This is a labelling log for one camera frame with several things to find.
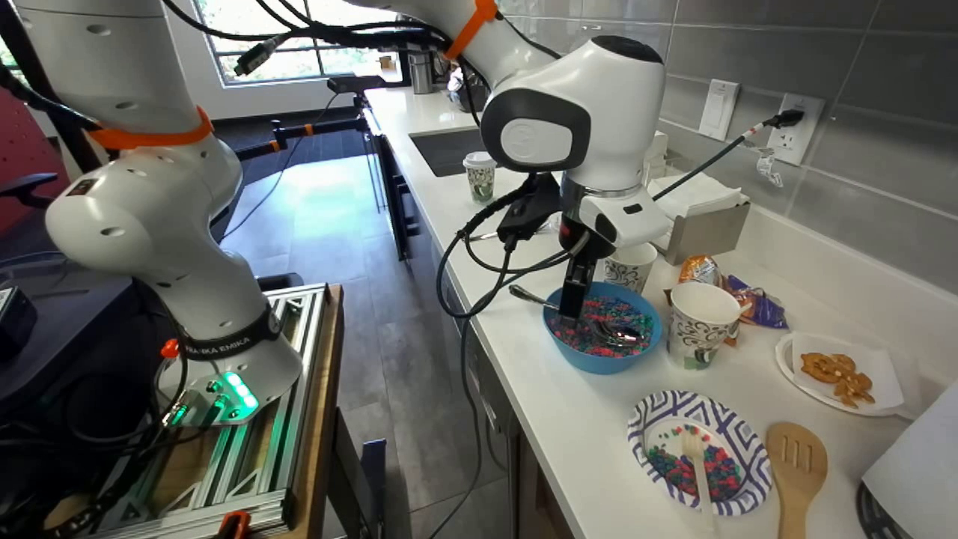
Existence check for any blue floral bowl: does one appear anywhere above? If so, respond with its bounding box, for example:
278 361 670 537
550 290 657 360

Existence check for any blue white patterned paper bowl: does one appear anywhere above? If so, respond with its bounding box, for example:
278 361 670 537
625 385 777 519

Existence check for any red chair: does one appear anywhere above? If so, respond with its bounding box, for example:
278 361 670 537
0 87 73 243

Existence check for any floral paper cup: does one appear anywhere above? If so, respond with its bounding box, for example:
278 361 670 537
666 281 747 372

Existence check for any white plastic spoon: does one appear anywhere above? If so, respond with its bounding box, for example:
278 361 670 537
678 424 720 519

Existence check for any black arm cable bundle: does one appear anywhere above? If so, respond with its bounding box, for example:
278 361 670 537
161 0 483 78

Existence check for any wooden slotted spatula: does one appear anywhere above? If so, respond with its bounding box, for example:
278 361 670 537
763 418 832 539

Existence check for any metal tissue box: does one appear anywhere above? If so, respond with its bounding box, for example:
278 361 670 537
646 170 756 269

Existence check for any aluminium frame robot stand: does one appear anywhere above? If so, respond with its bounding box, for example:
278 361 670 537
40 281 348 539

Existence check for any kitchen sink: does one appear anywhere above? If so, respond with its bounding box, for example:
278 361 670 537
411 125 491 180

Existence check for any black box device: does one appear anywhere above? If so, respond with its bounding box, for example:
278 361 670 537
0 284 43 361

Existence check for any window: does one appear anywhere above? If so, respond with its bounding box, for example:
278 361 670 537
193 0 408 83

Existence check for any black plug with cord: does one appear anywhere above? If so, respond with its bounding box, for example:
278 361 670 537
652 105 809 203

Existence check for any dark base cabinet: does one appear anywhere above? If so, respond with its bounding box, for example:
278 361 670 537
360 92 423 264

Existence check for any orange strap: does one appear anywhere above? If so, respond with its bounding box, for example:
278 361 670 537
441 0 504 62
88 105 220 155

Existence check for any large white appliance black base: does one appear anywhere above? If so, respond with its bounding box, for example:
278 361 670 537
854 382 958 539

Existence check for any orange snack bag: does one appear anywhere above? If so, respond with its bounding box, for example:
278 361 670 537
678 251 724 290

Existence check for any black low bench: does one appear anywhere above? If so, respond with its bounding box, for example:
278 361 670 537
214 102 378 162

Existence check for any patterned white mug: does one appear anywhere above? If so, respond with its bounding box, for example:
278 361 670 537
600 239 661 297

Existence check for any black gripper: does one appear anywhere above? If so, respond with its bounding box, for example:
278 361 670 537
558 183 615 320

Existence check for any long wrist camera cable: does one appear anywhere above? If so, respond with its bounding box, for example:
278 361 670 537
426 177 603 539

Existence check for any colourful candy pile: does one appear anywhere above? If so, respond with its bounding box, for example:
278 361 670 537
643 438 747 504

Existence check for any purple snack bag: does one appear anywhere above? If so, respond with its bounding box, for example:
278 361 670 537
720 272 790 331

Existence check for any white wall outlet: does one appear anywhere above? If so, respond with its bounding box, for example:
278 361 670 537
763 89 826 167

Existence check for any white green coffee cup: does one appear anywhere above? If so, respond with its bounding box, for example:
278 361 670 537
462 149 500 207

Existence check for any pretzel pile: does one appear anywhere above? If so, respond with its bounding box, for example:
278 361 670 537
796 349 881 411

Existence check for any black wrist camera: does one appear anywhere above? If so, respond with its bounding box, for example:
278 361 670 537
495 170 562 251

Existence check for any white switch plate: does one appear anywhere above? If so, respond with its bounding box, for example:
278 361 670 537
699 75 744 143

